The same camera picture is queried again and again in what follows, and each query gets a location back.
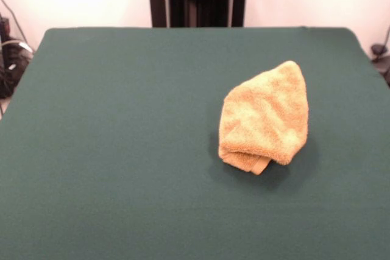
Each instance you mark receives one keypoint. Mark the tan terry towel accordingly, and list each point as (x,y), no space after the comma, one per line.
(265,114)

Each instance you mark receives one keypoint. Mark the dark green table cloth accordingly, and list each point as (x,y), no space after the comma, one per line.
(122,150)

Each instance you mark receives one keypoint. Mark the dark grey stand base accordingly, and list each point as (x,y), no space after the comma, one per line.
(377,49)
(12,71)

